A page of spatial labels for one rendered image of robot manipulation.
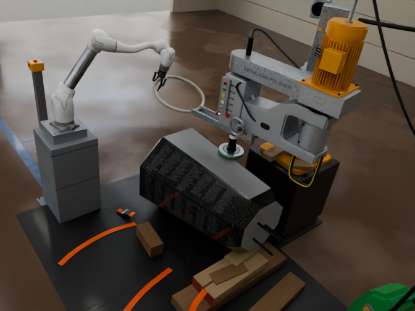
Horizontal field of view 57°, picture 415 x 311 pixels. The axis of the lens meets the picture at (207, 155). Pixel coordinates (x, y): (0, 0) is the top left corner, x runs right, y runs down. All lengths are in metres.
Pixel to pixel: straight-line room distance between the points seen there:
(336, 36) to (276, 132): 0.79
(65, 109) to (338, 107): 2.07
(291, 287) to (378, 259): 1.05
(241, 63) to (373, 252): 2.24
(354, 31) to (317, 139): 0.73
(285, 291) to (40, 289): 1.88
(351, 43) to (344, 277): 2.07
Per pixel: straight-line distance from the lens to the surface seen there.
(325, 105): 2.52
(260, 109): 2.84
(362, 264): 3.90
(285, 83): 2.65
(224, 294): 3.03
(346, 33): 2.41
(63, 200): 3.61
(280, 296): 3.23
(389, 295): 2.93
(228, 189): 2.94
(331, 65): 2.40
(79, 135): 3.38
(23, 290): 3.35
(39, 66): 4.18
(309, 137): 2.68
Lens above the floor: 2.57
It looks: 33 degrees down
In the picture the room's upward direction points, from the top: 8 degrees clockwise
